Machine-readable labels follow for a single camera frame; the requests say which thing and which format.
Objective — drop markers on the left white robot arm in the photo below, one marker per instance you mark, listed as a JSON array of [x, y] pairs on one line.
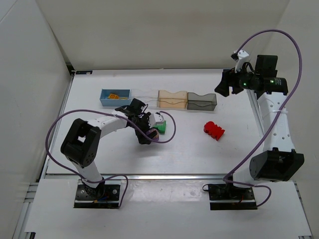
[[82, 140]]

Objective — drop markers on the green lego block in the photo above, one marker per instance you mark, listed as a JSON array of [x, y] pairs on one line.
[[161, 128]]

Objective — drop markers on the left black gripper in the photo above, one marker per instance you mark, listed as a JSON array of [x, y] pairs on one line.
[[145, 128]]

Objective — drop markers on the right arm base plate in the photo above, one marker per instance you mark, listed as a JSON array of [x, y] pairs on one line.
[[227, 197]]

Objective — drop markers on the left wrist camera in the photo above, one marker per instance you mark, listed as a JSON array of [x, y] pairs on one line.
[[155, 119]]

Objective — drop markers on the orange container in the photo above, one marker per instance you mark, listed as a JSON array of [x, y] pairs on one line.
[[176, 100]]

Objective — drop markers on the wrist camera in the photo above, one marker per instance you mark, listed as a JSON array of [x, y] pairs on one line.
[[240, 57], [155, 119]]

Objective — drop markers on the grey container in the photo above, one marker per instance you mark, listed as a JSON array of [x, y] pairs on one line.
[[206, 102]]

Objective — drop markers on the clear container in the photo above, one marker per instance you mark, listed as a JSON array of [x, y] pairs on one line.
[[149, 97]]

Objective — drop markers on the red lego block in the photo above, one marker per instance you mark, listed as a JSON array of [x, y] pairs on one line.
[[213, 130]]

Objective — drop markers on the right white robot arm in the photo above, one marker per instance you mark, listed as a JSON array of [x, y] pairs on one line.
[[279, 160]]

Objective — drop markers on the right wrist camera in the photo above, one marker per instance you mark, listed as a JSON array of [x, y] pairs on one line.
[[240, 57]]

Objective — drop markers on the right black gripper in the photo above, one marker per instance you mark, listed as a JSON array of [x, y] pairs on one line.
[[231, 81]]

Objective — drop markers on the aluminium table rail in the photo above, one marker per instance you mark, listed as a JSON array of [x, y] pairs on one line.
[[149, 176]]

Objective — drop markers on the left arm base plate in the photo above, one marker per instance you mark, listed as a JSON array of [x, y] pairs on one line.
[[105, 196]]

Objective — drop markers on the blue container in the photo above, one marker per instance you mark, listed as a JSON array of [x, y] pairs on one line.
[[115, 103]]

